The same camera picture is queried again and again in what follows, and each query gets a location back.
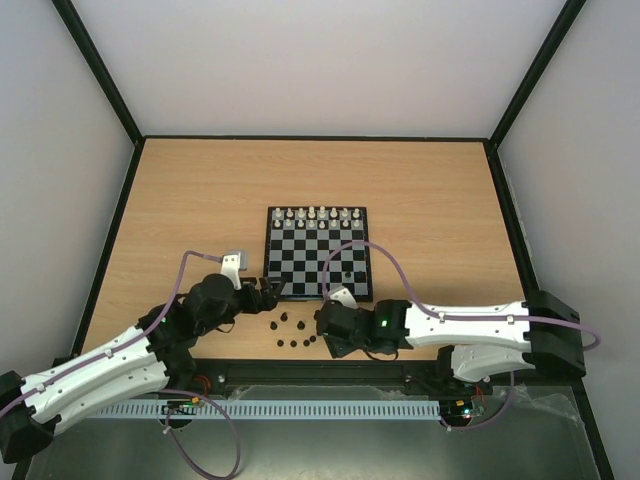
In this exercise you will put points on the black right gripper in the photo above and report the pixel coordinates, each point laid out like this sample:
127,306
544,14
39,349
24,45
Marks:
324,320

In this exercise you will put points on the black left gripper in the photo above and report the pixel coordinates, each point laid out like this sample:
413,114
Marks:
269,301

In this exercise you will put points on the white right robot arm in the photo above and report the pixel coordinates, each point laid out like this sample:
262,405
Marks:
540,333

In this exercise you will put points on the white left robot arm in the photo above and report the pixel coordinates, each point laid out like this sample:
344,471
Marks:
148,357

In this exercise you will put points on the black and silver chessboard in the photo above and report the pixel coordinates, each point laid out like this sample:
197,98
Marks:
315,260

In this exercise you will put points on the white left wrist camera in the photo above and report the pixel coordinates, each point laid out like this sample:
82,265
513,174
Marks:
232,264

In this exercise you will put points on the light blue cable duct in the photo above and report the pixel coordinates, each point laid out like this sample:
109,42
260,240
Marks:
158,409

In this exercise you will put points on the black aluminium front rail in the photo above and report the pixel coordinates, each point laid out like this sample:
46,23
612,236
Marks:
411,377

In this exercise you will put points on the black frame post rear left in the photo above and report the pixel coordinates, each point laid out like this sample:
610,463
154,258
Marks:
86,46

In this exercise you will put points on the black frame post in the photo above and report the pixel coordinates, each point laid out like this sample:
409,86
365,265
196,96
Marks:
86,46
546,52

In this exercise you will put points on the black frame post rear right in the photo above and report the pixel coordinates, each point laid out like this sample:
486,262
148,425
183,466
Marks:
546,52

